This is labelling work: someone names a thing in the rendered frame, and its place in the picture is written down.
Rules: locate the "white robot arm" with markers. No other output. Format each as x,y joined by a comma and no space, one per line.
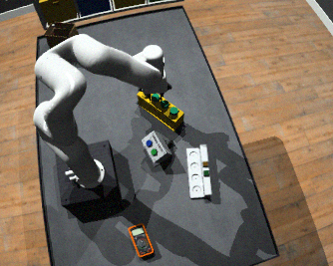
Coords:
55,122

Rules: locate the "orange digital multimeter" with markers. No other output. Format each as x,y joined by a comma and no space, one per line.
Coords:
141,240

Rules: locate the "white button panel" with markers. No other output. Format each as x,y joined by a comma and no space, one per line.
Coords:
157,149

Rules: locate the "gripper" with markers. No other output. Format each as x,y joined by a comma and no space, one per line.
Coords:
161,88

